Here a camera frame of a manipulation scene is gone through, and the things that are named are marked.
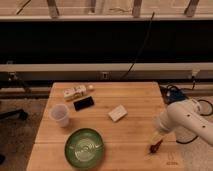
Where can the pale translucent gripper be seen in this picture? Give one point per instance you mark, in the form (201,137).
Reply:
(156,137)

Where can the dark red pepper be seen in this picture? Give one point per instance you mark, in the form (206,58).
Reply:
(154,148)

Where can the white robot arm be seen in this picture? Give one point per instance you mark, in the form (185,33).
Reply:
(185,113)

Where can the white sponge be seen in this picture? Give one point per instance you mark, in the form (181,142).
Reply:
(117,113)

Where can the blue power box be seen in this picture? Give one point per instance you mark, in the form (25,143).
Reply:
(175,96)

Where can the black smartphone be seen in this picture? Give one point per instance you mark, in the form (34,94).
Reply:
(83,103)

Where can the translucent plastic cup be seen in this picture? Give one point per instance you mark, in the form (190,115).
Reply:
(60,114)

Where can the black office chair base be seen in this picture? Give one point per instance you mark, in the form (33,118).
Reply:
(20,113)

